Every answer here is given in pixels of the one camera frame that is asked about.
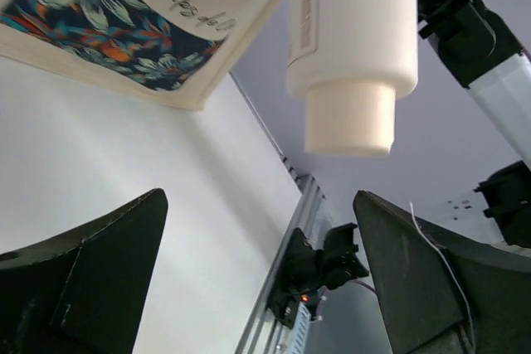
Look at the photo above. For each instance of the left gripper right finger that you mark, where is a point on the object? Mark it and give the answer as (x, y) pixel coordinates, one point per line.
(439, 291)

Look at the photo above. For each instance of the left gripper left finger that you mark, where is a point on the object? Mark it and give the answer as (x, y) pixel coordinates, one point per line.
(84, 290)

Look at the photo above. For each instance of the cream tube bottle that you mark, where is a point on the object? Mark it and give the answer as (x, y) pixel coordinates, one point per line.
(350, 62)

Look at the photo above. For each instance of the beige canvas tote bag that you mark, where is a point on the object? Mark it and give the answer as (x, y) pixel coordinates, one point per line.
(173, 52)

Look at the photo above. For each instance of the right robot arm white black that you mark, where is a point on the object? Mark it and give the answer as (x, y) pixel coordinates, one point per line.
(485, 57)

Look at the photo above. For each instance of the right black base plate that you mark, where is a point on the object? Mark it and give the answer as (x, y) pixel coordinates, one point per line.
(304, 270)

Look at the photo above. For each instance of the white slotted cable duct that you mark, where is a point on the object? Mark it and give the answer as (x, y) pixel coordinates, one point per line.
(298, 335)

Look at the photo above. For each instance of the aluminium mounting rail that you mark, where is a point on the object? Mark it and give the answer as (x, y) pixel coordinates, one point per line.
(263, 333)

